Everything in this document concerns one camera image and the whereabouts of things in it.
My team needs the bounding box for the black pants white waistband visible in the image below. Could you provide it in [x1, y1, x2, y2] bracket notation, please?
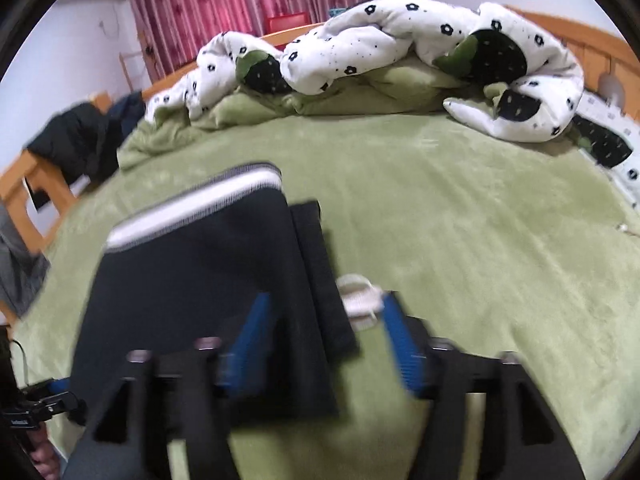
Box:
[70, 162, 359, 425]

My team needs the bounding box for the person's left hand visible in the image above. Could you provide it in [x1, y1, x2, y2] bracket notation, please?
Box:
[27, 424, 61, 480]

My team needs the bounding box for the grey cloth on footboard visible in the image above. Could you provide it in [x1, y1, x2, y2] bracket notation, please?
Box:
[0, 204, 50, 318]

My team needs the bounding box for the green bed sheet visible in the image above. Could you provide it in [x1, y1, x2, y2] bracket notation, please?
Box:
[12, 115, 639, 479]

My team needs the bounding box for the black jacket on bedframe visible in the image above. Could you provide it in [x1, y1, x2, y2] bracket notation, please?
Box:
[25, 102, 122, 184]

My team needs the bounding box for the dark blue garment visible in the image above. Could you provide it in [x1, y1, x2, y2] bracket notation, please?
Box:
[106, 91, 146, 140]

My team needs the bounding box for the white flower-print duvet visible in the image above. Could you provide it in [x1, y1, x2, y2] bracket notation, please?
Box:
[145, 0, 639, 196]

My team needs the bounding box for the green folded blanket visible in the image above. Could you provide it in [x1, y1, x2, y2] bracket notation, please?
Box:
[117, 55, 495, 171]

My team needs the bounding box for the black cable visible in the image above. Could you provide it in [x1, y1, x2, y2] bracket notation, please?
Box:
[8, 338, 32, 386]

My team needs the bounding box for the wooden bed frame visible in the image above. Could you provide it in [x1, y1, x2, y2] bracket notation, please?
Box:
[0, 4, 640, 326]

